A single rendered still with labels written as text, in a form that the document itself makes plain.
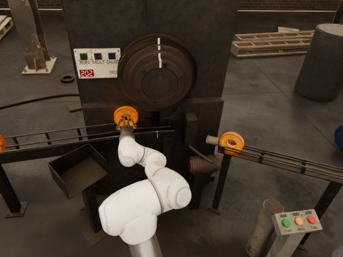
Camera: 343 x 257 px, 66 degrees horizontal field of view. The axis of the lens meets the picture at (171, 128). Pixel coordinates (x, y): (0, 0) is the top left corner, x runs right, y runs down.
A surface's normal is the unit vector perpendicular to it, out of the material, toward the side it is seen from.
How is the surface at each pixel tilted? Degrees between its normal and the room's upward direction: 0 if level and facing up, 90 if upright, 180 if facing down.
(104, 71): 90
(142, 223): 62
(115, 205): 23
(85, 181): 5
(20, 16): 90
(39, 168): 0
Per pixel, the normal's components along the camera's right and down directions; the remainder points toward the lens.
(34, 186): 0.04, -0.79
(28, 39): 0.14, 0.61
